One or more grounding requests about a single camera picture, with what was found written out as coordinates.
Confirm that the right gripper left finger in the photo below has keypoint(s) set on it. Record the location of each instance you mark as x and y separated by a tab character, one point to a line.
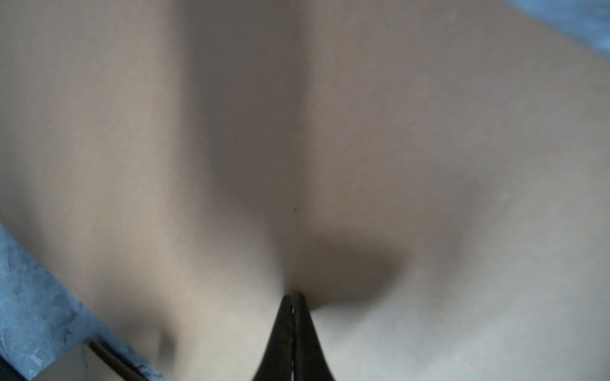
277	361

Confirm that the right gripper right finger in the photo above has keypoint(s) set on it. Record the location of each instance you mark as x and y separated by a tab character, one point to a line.
309	363

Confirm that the brown file bag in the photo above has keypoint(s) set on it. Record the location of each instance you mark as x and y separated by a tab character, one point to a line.
92	360
432	175

